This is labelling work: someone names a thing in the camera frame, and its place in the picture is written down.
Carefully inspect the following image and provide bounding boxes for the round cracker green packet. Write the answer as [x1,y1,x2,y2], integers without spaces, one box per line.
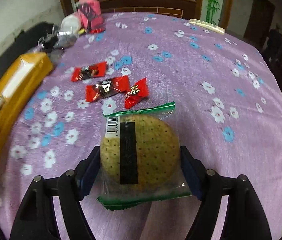
[97,102,191,210]

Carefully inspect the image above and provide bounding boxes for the yellow cardboard box tray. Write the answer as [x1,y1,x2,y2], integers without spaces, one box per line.
[0,52,55,178]

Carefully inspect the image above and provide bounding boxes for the purple floral tablecloth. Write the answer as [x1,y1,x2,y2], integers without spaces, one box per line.
[0,12,282,239]

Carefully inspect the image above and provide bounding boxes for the white round container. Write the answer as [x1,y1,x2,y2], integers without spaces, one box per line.
[61,13,82,34]

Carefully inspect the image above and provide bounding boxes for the white remote control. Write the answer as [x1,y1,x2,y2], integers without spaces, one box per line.
[189,19,225,35]

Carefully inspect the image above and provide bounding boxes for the red candy near bottle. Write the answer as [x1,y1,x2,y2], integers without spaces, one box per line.
[89,28,106,34]

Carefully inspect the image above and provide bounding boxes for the red black candy wrapper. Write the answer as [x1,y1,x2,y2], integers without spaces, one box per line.
[71,61,107,82]

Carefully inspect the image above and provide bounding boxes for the red candy small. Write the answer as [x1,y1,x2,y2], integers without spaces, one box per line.
[125,77,149,109]

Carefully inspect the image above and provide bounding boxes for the person standing in background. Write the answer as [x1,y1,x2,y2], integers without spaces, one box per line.
[267,23,282,55]

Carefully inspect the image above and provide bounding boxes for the red black candy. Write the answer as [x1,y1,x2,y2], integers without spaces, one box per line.
[86,75,130,102]

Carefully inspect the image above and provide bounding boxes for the pink sleeved water bottle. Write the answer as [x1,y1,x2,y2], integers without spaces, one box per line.
[77,0,104,32]

